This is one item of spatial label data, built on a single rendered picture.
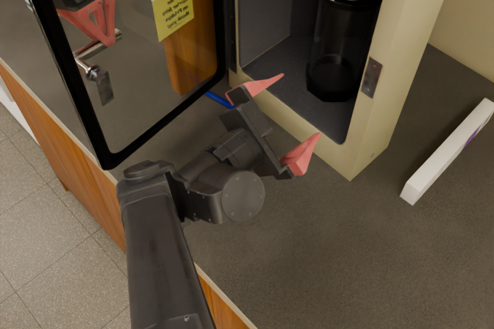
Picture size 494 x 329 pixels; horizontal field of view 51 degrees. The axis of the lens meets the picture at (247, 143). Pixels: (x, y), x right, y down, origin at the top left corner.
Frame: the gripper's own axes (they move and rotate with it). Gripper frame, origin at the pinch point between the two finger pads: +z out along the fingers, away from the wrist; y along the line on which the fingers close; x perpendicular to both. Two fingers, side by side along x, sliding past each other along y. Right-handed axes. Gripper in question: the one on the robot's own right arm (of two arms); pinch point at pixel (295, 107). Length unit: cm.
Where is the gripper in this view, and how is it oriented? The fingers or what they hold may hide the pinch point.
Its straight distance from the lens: 72.3
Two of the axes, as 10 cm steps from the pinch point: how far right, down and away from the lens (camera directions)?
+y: -5.5, -8.2, -1.6
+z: 7.3, -5.6, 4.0
